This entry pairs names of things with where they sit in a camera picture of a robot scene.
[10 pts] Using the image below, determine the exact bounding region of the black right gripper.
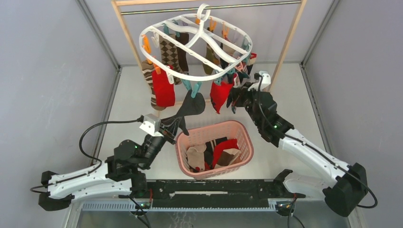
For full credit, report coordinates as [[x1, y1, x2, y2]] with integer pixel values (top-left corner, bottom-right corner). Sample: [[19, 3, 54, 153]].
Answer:
[[231, 82, 262, 127]]

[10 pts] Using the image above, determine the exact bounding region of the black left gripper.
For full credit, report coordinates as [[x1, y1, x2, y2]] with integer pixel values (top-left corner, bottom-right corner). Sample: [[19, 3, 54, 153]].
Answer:
[[140, 114, 183, 170]]

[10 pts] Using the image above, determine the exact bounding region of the cream white sock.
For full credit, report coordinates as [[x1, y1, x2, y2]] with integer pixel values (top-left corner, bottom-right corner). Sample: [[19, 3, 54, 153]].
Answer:
[[186, 144, 207, 171]]

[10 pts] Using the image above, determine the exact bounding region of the pink plastic laundry basket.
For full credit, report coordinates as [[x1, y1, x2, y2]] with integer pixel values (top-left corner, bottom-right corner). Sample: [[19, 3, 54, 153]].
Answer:
[[176, 120, 254, 180]]

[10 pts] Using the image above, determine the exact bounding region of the black sock with beige stripes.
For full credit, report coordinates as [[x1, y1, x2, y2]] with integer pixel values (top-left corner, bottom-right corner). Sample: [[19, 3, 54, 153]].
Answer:
[[204, 137, 228, 157]]

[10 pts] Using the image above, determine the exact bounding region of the brown and tan sock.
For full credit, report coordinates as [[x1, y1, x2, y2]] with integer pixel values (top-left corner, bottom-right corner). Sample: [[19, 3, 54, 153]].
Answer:
[[214, 149, 242, 169]]

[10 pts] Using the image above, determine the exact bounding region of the wooden clothes rack frame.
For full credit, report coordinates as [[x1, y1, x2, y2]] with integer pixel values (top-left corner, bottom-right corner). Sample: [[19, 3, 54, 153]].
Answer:
[[111, 0, 308, 120]]

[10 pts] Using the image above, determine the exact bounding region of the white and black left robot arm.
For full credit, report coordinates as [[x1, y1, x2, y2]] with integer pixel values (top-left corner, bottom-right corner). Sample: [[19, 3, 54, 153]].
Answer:
[[38, 114, 187, 211]]

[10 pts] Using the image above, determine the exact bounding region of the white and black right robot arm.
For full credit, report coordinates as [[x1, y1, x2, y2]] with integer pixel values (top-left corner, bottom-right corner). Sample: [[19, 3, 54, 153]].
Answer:
[[227, 83, 370, 217]]

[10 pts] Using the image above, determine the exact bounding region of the white round clip hanger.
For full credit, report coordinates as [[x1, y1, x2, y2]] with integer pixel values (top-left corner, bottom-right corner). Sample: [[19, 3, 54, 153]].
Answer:
[[138, 3, 253, 83]]

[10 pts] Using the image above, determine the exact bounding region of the red sock with dark toe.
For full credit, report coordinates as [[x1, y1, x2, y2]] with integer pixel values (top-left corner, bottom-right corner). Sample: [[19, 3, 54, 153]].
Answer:
[[152, 66, 175, 107]]

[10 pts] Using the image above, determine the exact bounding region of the long thin red sock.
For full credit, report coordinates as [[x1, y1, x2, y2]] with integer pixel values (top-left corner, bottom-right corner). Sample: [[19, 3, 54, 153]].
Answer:
[[210, 81, 234, 114]]

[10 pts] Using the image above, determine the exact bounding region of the olive green and orange sock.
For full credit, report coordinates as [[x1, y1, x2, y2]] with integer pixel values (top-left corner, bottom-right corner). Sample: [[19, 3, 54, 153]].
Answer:
[[202, 44, 220, 75]]

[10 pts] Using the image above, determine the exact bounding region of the beige argyle pattern sock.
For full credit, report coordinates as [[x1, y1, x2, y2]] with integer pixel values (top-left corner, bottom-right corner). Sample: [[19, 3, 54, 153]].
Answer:
[[159, 36, 183, 73]]

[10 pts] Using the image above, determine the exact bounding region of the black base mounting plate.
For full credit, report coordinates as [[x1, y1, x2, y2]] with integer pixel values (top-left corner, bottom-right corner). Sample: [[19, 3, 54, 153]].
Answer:
[[134, 179, 305, 209]]

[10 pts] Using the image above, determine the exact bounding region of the brown sock with striped toe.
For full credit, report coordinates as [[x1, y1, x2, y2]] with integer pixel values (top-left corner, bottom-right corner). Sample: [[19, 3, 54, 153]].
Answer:
[[175, 33, 189, 75]]

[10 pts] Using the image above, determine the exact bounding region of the metal hanging rod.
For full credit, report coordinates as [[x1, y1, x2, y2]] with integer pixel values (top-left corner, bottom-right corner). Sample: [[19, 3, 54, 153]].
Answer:
[[120, 0, 302, 16]]

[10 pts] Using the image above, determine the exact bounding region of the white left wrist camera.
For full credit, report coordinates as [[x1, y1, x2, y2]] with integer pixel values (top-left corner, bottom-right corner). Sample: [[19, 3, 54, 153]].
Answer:
[[139, 114, 163, 137]]

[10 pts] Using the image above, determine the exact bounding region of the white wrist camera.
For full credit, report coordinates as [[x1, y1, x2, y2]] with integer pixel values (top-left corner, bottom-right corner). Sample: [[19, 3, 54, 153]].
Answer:
[[139, 114, 163, 137], [247, 70, 271, 92]]

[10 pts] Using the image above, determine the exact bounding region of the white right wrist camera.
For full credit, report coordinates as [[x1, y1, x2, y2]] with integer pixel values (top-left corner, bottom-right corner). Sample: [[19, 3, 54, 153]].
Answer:
[[247, 70, 271, 92]]

